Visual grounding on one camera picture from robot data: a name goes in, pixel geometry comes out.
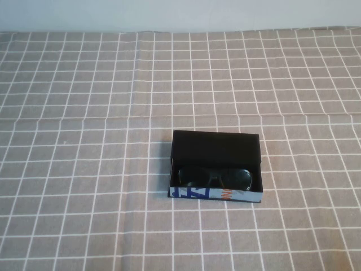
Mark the black printed glasses case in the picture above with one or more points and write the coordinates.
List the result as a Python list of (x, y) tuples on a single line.
[(214, 146)]

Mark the grey white-checked tablecloth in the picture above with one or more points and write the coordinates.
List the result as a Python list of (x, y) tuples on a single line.
[(84, 169)]

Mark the black framed glasses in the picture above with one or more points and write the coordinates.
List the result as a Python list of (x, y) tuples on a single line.
[(239, 178)]

